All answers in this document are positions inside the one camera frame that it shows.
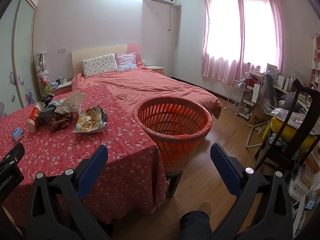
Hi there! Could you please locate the salmon pink duvet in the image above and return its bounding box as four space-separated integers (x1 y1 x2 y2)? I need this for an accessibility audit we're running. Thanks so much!
71 65 222 119

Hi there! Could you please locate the white paper bag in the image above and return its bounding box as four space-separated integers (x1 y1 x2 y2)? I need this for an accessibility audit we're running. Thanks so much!
252 82 263 103

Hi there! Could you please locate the bed with beige headboard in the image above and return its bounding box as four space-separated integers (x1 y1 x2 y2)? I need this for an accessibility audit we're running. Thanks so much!
71 44 222 120

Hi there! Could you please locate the white bookshelf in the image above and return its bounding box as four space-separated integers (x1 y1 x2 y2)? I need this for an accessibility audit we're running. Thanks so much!
311 33 320 85

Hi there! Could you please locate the grey office chair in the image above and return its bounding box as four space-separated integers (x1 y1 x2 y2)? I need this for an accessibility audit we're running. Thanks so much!
264 74 278 106

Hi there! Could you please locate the dark wooden chair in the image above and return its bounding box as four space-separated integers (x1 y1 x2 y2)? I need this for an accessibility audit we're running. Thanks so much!
254 78 320 180

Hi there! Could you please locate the dark blue sock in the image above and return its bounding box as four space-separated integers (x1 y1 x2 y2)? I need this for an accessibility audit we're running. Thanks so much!
41 93 55 105

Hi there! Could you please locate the crumpled white tissue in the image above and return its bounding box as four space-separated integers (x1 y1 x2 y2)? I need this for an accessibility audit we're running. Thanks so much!
54 92 88 115

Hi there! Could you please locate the dark stool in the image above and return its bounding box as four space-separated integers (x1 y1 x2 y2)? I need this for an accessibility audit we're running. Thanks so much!
164 169 184 198

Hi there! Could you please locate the grey plush toy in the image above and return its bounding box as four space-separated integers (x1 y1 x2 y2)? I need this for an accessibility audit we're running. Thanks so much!
279 91 301 112

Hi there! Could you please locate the brown paper bag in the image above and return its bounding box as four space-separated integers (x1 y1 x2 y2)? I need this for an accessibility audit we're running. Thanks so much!
249 107 272 128

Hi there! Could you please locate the wardrobe with flower-print doors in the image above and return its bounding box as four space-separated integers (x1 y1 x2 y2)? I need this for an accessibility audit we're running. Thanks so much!
0 0 40 118

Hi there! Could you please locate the printed magazine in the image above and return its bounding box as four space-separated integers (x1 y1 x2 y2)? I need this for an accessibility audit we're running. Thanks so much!
287 112 318 131

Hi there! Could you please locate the pink striped pillow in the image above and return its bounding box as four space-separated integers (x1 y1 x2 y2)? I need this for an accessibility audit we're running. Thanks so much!
115 52 138 72

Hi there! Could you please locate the teal sock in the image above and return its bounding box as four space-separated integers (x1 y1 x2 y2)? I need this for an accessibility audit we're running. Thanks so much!
39 101 62 124

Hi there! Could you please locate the hanging plush toy organizer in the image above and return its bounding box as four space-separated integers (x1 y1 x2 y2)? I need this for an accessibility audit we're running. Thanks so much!
35 51 50 85

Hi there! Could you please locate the person's leg in jeans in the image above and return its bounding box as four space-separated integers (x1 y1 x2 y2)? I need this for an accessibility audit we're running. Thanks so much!
176 211 212 240

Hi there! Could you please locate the white tube frame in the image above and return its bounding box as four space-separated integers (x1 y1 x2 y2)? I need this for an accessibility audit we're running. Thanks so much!
246 124 265 148

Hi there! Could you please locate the red floral tablecloth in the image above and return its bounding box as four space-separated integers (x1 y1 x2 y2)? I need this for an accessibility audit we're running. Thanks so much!
0 84 167 224

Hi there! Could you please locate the white wire cart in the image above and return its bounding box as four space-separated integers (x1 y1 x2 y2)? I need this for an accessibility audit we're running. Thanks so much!
225 79 245 111

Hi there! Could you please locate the yellow cushion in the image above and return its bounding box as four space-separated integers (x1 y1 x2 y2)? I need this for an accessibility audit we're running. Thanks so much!
270 117 318 151

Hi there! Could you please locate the golden snack bag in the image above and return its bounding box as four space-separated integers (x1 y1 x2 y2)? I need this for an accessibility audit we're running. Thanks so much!
72 105 108 133

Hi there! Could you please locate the red paper cup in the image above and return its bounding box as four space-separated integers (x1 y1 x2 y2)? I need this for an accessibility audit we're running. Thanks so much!
28 103 43 133

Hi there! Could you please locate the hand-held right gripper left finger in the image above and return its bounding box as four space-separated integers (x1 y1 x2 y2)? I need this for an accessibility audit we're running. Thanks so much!
26 144 113 240

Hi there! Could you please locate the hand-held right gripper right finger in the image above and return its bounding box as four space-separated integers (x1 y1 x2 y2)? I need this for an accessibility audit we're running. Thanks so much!
210 143 293 240

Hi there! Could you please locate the brown slipper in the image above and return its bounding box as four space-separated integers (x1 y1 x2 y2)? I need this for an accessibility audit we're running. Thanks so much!
194 202 212 217

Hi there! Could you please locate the white floral pillow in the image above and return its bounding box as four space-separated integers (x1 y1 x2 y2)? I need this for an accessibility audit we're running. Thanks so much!
82 54 119 78

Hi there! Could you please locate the white shelf cart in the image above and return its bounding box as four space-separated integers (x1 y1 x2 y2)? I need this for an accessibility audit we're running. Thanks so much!
239 70 263 118

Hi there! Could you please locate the pink nightstand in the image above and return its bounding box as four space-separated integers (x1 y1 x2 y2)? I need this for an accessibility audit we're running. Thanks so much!
51 81 73 97
146 66 164 75

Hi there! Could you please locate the small light blue packet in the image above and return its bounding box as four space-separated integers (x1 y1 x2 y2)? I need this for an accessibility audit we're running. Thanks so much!
12 128 25 140

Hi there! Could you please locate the pink curtain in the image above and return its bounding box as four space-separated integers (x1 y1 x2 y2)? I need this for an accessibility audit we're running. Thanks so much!
239 0 285 77
201 0 244 84

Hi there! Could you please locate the orange plastic laundry basket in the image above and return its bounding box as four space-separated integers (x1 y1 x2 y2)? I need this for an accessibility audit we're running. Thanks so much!
133 97 213 173

